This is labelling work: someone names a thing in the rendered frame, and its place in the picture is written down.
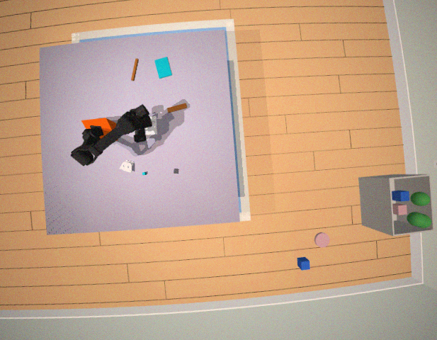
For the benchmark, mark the teal flat square plate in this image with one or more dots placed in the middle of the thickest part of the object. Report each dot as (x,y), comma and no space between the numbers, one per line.
(163,67)

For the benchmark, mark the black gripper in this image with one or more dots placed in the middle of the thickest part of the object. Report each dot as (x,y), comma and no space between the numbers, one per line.
(139,135)

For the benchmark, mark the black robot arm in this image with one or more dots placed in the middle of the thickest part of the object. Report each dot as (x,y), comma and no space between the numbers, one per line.
(94,145)

